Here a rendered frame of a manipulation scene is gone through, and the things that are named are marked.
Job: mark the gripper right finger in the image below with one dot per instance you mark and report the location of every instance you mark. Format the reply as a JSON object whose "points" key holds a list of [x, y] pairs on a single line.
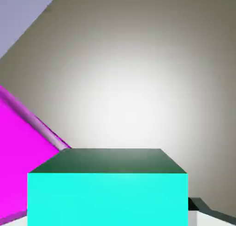
{"points": [[206, 218]]}

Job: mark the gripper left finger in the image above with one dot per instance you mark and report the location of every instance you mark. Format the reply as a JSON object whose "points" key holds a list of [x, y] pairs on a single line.
{"points": [[20, 222]]}

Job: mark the small cyan cube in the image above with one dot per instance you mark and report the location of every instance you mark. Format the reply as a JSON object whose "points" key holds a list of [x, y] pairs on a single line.
{"points": [[108, 198]]}

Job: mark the large magenta box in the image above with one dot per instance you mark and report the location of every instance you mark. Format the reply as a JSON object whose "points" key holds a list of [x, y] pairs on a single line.
{"points": [[20, 156]]}

